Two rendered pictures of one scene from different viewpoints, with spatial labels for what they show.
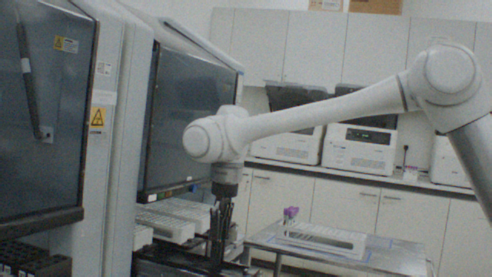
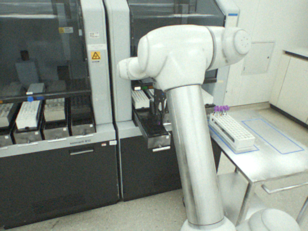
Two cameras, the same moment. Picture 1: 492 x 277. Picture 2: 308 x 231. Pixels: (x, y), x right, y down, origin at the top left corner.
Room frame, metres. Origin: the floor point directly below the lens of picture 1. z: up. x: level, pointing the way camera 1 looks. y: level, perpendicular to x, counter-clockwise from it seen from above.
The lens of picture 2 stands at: (0.45, -0.89, 1.52)
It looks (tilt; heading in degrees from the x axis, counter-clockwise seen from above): 28 degrees down; 52
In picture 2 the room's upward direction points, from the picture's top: 2 degrees clockwise
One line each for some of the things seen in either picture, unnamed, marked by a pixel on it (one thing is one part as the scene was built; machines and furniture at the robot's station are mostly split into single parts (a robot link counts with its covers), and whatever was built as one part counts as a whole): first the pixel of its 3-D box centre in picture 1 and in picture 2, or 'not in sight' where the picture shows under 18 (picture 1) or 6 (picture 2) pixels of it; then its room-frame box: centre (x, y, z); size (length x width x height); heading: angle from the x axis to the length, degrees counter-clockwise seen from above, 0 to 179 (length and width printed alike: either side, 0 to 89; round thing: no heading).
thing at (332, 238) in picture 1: (320, 238); (229, 129); (1.46, -0.29, 0.85); 0.30 x 0.10 x 0.06; 69
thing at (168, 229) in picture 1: (148, 225); (159, 98); (1.42, 0.29, 0.83); 0.30 x 0.10 x 0.06; 71
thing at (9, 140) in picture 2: not in sight; (9, 114); (0.51, 0.75, 0.78); 0.73 x 0.14 x 0.09; 71
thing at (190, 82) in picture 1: (140, 90); (166, 31); (1.54, 0.40, 1.28); 0.61 x 0.51 x 0.63; 161
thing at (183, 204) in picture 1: (190, 211); (197, 94); (1.71, 0.19, 0.83); 0.30 x 0.10 x 0.06; 71
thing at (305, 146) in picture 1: (295, 122); not in sight; (3.77, -0.39, 1.22); 0.62 x 0.56 x 0.64; 159
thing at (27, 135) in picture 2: not in sight; (34, 111); (0.65, 0.70, 0.78); 0.73 x 0.14 x 0.09; 71
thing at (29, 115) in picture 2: not in sight; (30, 113); (0.61, 0.57, 0.83); 0.30 x 0.10 x 0.06; 71
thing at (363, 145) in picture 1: (364, 128); not in sight; (3.59, -0.94, 1.24); 0.62 x 0.56 x 0.69; 161
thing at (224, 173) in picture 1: (226, 171); (160, 82); (1.22, 0.05, 1.07); 0.09 x 0.09 x 0.06
